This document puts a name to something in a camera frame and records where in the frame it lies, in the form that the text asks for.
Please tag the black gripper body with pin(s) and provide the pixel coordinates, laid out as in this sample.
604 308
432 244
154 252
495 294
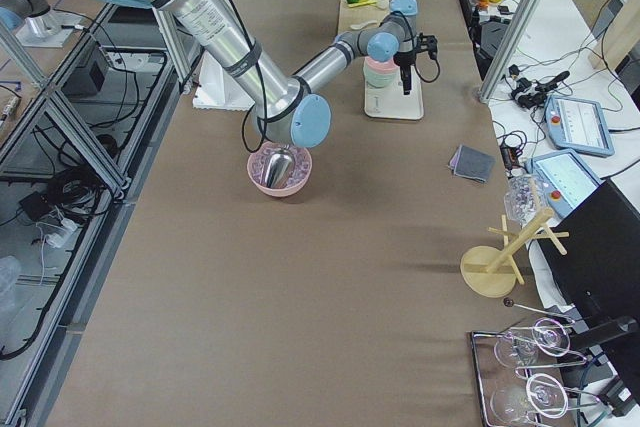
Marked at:
404 61

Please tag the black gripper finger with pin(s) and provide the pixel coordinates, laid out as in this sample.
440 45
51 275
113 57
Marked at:
406 79

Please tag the white ceramic spoon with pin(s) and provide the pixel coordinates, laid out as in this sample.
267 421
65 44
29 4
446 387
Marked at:
363 25

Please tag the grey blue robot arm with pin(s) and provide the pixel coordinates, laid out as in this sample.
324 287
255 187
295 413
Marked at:
396 38

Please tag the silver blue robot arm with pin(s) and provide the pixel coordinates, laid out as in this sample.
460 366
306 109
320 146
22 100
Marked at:
287 109

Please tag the green bowl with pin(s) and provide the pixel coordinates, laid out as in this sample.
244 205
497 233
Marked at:
379 80

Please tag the yellow plastic spoon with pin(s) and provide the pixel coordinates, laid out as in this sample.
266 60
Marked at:
362 4

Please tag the pink bowl with ice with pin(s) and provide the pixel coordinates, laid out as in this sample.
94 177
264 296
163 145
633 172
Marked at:
299 177

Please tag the cream rabbit tray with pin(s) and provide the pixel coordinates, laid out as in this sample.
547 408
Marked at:
391 103

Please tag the wooden cutting board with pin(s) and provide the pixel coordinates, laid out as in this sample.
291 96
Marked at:
348 16

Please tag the grey folded cloth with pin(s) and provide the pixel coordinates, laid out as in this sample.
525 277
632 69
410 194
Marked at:
472 164

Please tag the metal ice scoop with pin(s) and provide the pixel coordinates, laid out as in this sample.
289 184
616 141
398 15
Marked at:
278 168

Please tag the blue teach pendant far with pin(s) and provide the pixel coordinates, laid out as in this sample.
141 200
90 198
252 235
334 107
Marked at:
578 124

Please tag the blue teach pendant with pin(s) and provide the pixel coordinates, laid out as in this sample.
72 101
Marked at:
578 124
567 179

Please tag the blue teach pendant near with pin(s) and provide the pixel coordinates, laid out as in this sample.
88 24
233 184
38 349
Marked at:
567 179

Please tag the wooden mug tree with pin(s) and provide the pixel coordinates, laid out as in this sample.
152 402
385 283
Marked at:
493 272

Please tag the black monitor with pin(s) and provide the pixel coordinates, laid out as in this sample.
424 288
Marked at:
599 274

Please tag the glass rack tray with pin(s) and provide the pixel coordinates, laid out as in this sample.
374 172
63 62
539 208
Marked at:
518 374

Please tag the aluminium frame post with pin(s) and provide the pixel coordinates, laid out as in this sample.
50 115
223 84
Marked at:
507 48

